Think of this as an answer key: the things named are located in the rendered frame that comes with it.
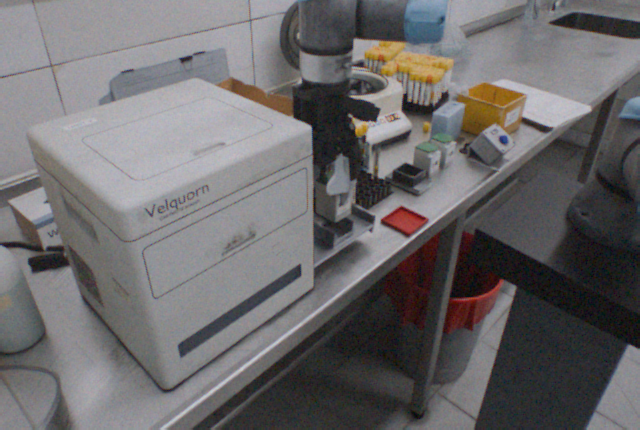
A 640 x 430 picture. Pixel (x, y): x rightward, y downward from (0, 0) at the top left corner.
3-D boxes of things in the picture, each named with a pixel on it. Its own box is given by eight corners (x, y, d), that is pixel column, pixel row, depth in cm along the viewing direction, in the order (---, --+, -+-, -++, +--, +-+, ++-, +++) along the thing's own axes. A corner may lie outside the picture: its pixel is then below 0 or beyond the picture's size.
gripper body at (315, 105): (285, 155, 76) (282, 80, 70) (323, 137, 81) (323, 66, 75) (320, 172, 71) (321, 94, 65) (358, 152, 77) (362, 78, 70)
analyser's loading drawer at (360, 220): (294, 287, 79) (293, 262, 76) (267, 268, 83) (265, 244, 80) (374, 231, 91) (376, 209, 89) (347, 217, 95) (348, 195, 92)
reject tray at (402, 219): (408, 236, 93) (409, 233, 93) (380, 221, 97) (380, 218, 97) (428, 221, 97) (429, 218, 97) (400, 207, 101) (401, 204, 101)
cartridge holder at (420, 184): (418, 196, 105) (420, 181, 103) (384, 181, 110) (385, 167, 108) (431, 186, 109) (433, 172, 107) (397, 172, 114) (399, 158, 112)
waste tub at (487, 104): (495, 144, 126) (503, 107, 121) (451, 127, 134) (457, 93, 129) (520, 128, 134) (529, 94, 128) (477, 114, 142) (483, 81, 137)
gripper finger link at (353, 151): (335, 178, 79) (327, 127, 76) (342, 174, 80) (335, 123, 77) (357, 183, 76) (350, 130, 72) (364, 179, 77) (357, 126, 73)
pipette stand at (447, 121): (448, 156, 120) (454, 118, 115) (422, 147, 124) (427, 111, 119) (464, 141, 127) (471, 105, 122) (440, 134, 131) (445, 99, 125)
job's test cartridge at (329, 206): (335, 223, 82) (335, 191, 79) (315, 212, 85) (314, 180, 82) (351, 213, 85) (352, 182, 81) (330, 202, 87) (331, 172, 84)
